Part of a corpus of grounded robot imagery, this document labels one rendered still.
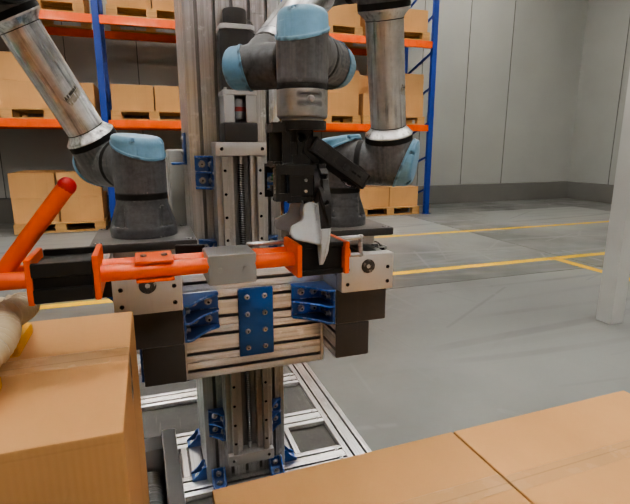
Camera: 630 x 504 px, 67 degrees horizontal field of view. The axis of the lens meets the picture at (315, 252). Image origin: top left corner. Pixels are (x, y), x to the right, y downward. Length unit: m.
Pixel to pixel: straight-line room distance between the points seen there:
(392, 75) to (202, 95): 0.50
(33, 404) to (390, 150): 0.88
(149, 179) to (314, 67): 0.56
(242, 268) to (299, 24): 0.34
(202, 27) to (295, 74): 0.69
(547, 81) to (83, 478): 12.44
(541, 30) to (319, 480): 12.00
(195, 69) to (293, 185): 0.70
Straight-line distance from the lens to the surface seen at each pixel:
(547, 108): 12.68
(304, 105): 0.70
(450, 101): 11.03
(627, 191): 3.84
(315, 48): 0.71
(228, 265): 0.69
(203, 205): 1.36
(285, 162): 0.71
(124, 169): 1.15
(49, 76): 1.23
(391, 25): 1.15
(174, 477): 1.07
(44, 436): 0.60
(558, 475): 1.26
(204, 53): 1.35
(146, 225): 1.13
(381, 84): 1.16
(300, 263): 0.70
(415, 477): 1.16
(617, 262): 3.91
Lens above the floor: 1.24
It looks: 13 degrees down
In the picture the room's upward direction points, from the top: straight up
